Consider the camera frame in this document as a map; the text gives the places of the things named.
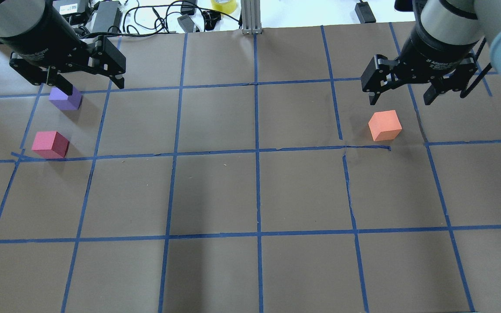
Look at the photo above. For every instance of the purple block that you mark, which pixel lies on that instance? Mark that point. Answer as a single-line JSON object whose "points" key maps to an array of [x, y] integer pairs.
{"points": [[63, 101]]}

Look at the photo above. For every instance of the red block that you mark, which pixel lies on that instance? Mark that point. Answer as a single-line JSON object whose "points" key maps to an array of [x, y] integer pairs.
{"points": [[50, 145]]}

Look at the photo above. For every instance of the yellow tape roll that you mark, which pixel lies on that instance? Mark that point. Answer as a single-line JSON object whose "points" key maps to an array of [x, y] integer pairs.
{"points": [[224, 6]]}

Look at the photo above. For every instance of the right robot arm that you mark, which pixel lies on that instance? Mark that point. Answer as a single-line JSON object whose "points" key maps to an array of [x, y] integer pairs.
{"points": [[462, 22]]}

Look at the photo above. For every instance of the aluminium frame post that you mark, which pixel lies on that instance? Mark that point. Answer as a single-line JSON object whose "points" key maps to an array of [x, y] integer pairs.
{"points": [[250, 17]]}

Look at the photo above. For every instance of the brown paper mat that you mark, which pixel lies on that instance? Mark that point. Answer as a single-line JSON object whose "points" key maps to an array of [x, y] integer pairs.
{"points": [[237, 174]]}

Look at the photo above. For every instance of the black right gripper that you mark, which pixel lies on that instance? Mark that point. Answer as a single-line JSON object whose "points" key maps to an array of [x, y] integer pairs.
{"points": [[434, 48]]}

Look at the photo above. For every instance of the orange block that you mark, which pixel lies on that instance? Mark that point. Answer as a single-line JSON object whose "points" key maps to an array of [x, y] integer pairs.
{"points": [[384, 125]]}

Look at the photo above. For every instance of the black power adapter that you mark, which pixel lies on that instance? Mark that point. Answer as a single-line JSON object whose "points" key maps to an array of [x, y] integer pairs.
{"points": [[364, 12]]}

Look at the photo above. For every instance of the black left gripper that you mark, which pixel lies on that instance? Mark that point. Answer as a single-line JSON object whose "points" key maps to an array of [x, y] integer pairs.
{"points": [[49, 40]]}

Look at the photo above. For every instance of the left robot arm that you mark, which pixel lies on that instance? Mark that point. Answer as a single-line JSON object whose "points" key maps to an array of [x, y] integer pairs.
{"points": [[46, 4]]}

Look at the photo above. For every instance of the black power brick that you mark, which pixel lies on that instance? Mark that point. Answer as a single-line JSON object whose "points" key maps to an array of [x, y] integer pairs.
{"points": [[107, 17]]}

